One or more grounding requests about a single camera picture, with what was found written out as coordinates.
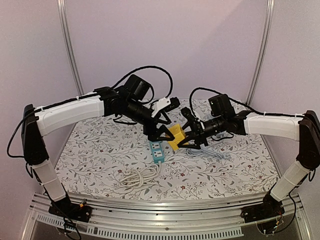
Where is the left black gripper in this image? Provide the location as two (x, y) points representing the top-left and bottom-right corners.
(124, 98), (176, 142)

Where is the yellow cube socket adapter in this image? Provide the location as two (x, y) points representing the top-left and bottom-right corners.
(168, 123), (186, 151)

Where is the grey-blue cord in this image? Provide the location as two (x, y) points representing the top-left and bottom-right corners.
(186, 147), (232, 161)

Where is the white cord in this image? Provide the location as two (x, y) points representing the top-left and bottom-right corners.
(117, 163), (162, 188)

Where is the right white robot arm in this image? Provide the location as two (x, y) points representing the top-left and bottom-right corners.
(178, 94), (320, 218)

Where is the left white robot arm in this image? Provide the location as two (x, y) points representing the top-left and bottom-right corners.
(21, 74), (175, 217)

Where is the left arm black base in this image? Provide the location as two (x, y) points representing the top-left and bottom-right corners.
(48, 195), (93, 223)

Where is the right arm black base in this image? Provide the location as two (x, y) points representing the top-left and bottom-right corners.
(240, 194), (285, 235)

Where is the floral table cloth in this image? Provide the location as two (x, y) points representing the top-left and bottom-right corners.
(49, 98), (285, 202)

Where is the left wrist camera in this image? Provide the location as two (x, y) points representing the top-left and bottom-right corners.
(150, 97), (180, 118)

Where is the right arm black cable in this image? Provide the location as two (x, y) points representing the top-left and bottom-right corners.
(189, 86), (306, 118)

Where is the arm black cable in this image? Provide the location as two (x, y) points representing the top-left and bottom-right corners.
(111, 65), (175, 103)
(189, 86), (306, 118)

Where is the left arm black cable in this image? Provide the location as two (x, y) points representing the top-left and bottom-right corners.
(111, 65), (175, 103)

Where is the aluminium front rail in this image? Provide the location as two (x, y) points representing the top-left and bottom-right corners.
(19, 192), (313, 240)

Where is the right aluminium corner post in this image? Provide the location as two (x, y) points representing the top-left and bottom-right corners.
(245, 0), (275, 105)

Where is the aluminium corner post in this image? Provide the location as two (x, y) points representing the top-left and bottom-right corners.
(56, 0), (84, 95)
(245, 0), (275, 105)

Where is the left aluminium corner post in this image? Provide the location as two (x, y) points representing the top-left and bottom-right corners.
(56, 0), (84, 95)

